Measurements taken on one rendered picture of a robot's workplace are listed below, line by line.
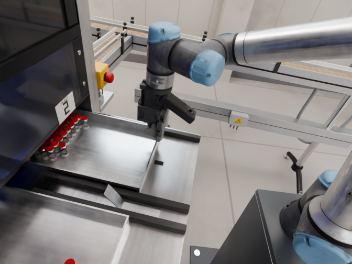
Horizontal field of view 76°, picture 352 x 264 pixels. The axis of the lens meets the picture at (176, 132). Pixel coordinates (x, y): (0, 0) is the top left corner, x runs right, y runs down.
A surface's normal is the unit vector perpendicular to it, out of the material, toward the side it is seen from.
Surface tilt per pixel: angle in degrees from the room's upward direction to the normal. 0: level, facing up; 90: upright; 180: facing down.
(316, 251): 98
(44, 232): 0
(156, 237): 0
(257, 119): 90
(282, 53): 109
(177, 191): 0
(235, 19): 90
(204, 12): 90
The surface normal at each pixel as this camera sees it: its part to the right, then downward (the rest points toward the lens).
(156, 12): -0.06, 0.65
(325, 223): -0.66, -0.44
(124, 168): 0.13, -0.75
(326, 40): -0.62, 0.30
